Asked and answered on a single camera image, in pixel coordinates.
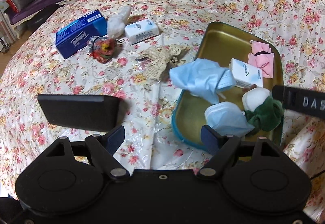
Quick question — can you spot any white tissue pack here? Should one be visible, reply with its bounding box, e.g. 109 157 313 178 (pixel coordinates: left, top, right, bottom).
125 19 160 45
229 58 263 88

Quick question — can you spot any black round stool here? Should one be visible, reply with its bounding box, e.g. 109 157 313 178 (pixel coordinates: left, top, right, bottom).
27 4 60 32

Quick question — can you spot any blue tissue box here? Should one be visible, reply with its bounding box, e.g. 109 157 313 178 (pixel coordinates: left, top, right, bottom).
55 10 107 59

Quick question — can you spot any pink plush toy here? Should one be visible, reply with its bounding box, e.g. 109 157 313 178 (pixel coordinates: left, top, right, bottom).
248 40 274 79

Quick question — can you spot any floral bed cover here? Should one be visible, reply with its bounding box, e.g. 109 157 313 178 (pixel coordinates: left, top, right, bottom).
1 0 324 196

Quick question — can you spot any white fluffy plush keychain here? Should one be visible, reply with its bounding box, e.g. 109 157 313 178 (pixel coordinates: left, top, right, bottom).
107 5 131 38

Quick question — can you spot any blue face mask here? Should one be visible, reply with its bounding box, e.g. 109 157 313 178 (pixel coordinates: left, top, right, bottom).
169 58 236 104
204 102 255 137

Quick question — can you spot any green white plush toy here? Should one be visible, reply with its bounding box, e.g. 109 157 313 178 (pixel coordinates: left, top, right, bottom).
242 87 284 135

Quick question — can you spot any beige crochet doily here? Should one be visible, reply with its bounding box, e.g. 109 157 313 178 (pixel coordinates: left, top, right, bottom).
135 45 189 81

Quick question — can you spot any gold metal tray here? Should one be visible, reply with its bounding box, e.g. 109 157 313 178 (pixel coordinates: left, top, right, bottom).
171 22 283 151

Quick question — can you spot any colourful patterned cloth bundle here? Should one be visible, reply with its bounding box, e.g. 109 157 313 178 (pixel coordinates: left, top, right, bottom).
87 36 117 64

